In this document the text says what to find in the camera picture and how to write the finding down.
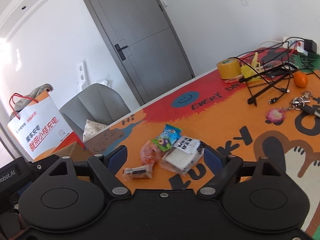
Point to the dotted cushion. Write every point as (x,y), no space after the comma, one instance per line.
(91,129)

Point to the black power adapter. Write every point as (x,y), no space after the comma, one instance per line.
(310,46)

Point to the pink plush keychain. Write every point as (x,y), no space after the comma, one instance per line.
(275,116)

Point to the blue green plum snack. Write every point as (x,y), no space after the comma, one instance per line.
(167,138)

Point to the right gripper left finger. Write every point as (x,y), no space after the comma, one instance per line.
(105,168)

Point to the grey blanket in bag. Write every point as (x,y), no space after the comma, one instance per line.
(17,102)

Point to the orange red snack packet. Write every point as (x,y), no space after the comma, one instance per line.
(150,153)

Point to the black stand bar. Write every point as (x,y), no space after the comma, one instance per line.
(253,98)

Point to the colourful table mat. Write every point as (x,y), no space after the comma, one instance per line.
(216,112)

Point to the orange mandarin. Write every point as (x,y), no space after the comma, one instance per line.
(300,79)

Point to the black sesame cake packet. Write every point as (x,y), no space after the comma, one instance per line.
(185,153)

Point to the yellow tape roll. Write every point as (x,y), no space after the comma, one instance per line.
(229,69)

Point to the orange white paper bag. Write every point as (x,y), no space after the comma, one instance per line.
(40,128)

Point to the grey door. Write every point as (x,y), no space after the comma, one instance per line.
(143,44)

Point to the grey chair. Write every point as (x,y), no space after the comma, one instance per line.
(97,103)

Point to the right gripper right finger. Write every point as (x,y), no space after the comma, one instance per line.
(224,169)

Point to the key bunch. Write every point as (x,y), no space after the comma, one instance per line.
(301,103)

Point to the yellow toy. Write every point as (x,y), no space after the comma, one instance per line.
(248,70)

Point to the brown cardboard box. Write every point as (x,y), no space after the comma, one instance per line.
(75,151)

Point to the brown small snack packet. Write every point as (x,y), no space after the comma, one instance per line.
(144,171)

